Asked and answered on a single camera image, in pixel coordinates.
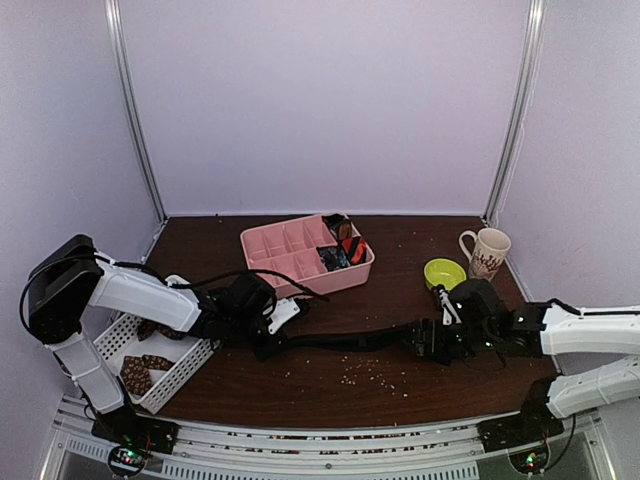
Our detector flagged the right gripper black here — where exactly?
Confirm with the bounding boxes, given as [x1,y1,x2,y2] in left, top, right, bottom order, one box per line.
[399,318,496,360]

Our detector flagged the black necktie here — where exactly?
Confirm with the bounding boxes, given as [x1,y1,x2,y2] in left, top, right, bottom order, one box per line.
[278,323,412,352]

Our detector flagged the white perforated plastic basket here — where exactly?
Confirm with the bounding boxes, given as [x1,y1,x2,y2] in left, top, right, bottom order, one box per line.
[92,274,219,415]

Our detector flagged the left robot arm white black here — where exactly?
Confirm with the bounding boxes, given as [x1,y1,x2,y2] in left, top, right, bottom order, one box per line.
[19,234,302,444]

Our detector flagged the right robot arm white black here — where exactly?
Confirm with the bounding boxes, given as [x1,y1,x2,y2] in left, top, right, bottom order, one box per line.
[403,279,639,442]

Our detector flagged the green plastic bowl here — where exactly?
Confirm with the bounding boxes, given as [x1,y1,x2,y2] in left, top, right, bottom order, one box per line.
[423,258,467,290]

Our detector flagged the pink divided organizer tray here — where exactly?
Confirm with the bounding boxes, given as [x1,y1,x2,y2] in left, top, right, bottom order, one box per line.
[240,214,375,298]

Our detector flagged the white patterned mug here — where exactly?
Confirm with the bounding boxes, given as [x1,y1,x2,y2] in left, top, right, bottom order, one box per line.
[458,227,512,281]

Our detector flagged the rolled blue patterned tie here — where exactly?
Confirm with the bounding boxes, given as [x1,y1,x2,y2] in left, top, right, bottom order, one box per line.
[316,245,351,272]

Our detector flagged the brown patterned necktie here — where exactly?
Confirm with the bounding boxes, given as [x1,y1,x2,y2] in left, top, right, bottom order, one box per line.
[120,320,185,396]

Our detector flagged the rolled orange black tie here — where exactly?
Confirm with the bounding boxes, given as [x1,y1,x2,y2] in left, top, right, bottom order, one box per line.
[340,236,367,266]

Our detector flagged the rolled brown tie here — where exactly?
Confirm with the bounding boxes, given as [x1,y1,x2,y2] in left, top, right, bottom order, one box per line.
[321,213,353,242]

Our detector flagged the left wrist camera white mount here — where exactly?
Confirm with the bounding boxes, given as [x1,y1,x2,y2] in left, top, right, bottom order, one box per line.
[267,298,309,335]

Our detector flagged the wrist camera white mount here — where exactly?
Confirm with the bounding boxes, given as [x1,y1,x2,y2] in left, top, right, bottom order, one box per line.
[267,298,309,335]
[431,284,462,326]

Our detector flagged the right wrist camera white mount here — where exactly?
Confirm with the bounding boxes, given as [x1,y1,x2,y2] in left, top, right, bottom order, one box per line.
[431,284,462,326]

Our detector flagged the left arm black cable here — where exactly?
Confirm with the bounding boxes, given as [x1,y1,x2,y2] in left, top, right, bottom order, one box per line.
[19,252,331,346]

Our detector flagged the aluminium front rail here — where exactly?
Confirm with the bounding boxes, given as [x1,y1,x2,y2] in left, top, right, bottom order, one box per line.
[36,396,619,479]

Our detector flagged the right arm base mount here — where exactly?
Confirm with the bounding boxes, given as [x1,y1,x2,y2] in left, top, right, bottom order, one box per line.
[477,411,564,453]

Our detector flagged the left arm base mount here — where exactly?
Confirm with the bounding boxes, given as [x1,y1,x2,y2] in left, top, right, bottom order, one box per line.
[91,416,180,454]

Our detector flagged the right aluminium frame post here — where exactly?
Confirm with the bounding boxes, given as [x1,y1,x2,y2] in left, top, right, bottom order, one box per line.
[484,0,546,225]

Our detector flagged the aluminium frame post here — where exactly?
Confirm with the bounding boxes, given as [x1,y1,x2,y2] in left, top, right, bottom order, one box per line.
[104,0,168,223]
[484,0,546,225]

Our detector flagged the left aluminium frame post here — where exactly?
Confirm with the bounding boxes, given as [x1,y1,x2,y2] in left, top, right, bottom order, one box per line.
[104,0,168,223]

